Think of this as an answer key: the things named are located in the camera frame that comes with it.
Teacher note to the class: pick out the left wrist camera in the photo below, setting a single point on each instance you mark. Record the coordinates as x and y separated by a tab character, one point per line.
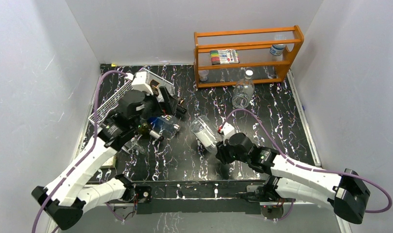
140	81

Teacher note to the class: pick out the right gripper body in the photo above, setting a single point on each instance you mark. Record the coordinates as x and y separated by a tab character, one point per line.
227	154

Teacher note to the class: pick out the dark green wine bottle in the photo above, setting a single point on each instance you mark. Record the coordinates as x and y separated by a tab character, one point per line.
145	129

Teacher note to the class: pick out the grey bottle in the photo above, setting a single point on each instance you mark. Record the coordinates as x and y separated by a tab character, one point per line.
153	80

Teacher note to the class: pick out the marker pen set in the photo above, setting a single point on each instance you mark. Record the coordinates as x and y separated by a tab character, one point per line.
223	57

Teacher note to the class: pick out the blue square bottle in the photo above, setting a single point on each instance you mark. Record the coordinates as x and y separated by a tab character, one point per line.
167	124

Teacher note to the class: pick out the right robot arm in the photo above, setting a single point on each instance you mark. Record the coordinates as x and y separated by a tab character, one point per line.
344	193

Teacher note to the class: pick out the white power strip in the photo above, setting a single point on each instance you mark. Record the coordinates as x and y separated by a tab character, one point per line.
110	163

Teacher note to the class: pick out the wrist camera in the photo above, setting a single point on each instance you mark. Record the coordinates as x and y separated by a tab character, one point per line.
140	81
226	131

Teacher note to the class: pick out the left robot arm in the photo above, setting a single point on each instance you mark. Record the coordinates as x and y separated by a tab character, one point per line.
117	121

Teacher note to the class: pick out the white wire wine rack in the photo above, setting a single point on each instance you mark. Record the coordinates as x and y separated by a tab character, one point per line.
112	102

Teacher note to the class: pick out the small glass jar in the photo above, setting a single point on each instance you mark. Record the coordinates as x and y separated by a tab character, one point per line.
203	75

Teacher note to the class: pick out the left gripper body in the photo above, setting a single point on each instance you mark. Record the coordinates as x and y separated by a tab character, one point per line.
165	105

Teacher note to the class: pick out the orange wooden shelf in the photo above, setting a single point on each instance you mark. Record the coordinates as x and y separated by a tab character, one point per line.
253	46

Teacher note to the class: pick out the clear round white-capped bottle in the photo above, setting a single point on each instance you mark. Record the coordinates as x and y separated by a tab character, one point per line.
206	132

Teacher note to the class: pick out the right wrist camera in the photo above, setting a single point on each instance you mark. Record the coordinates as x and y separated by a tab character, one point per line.
226	131

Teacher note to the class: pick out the clear glass bottle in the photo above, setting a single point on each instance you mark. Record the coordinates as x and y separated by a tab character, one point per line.
133	145

